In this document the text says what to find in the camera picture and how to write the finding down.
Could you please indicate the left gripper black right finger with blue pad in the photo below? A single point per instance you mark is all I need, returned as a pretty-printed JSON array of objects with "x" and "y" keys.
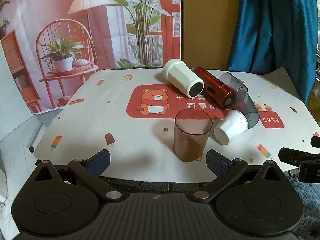
[{"x": 227, "y": 172}]

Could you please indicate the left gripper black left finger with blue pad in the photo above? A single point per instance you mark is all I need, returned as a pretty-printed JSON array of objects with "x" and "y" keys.
[{"x": 87, "y": 172}]

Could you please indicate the brown translucent plastic cup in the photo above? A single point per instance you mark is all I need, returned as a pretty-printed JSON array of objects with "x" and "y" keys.
[{"x": 192, "y": 128}]

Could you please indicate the small white faceted cup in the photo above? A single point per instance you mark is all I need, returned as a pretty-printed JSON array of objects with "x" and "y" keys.
[{"x": 233, "y": 125}]

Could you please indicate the grey translucent cup near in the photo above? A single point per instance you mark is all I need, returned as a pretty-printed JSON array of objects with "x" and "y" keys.
[{"x": 244, "y": 104}]

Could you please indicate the grey translucent cup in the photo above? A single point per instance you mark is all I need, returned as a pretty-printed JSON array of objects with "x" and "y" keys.
[
  {"x": 244, "y": 104},
  {"x": 232, "y": 82}
]

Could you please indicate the red metallic cylinder cup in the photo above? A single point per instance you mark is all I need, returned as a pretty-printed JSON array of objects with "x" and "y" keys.
[{"x": 219, "y": 91}]

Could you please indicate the grey translucent cup far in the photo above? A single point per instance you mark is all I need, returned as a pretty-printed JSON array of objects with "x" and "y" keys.
[{"x": 232, "y": 82}]

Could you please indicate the large white faceted cup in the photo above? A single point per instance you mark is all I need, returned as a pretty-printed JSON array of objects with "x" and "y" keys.
[{"x": 184, "y": 79}]

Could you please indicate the living room printed backdrop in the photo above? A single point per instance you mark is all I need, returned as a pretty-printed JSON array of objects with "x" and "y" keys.
[{"x": 53, "y": 46}]

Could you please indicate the white cartoon bear table mat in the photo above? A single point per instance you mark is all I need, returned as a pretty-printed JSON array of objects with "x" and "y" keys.
[{"x": 131, "y": 114}]

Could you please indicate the black gripper at right edge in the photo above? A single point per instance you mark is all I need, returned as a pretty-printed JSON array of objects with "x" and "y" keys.
[{"x": 307, "y": 163}]

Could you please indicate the teal blue curtain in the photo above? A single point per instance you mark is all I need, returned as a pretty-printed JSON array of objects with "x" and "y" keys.
[{"x": 272, "y": 34}]

